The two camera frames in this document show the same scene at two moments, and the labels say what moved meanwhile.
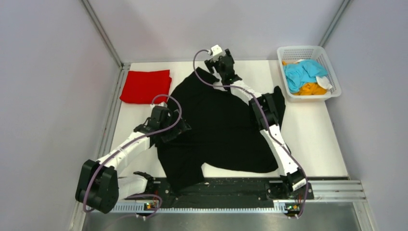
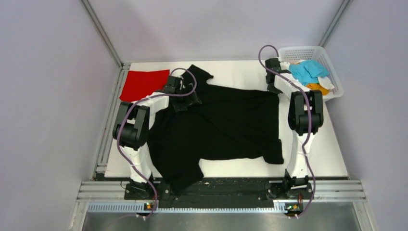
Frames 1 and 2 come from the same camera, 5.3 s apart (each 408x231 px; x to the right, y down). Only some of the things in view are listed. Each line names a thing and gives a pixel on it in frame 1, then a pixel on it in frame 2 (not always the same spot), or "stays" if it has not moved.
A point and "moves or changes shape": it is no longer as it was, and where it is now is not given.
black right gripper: (210, 64) -> (275, 91)
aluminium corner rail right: (333, 26) stays
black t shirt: (225, 131) moves or changes shape
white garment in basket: (323, 82) stays
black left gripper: (182, 126) -> (190, 99)
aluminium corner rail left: (120, 62) stays
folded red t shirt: (141, 87) stays
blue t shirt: (298, 74) stays
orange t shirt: (309, 88) stays
